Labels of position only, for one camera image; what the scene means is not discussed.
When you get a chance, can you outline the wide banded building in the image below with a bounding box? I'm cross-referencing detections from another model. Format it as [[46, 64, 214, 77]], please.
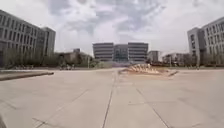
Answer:
[[91, 41, 150, 63]]

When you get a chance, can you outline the grey paved plaza ground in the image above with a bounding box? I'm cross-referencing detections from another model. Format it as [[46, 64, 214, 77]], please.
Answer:
[[0, 67, 224, 128]]

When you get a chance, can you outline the low brown building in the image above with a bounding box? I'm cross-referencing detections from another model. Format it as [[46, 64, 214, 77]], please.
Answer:
[[57, 48, 95, 67]]

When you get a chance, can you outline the group of low pale buildings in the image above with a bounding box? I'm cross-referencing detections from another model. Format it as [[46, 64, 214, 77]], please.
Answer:
[[147, 50, 192, 66]]

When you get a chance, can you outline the row of small trees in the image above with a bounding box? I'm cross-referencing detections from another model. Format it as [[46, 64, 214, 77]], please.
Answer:
[[1, 49, 61, 69]]

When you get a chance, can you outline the low raised kerb strip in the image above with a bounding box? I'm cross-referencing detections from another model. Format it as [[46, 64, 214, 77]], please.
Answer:
[[0, 70, 55, 82]]

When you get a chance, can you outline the long grey office building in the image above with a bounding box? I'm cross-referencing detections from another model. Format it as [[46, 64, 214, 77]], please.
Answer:
[[0, 8, 57, 67]]

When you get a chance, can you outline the tall pale grey building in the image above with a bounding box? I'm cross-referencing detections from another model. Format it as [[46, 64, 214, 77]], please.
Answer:
[[186, 16, 224, 67]]

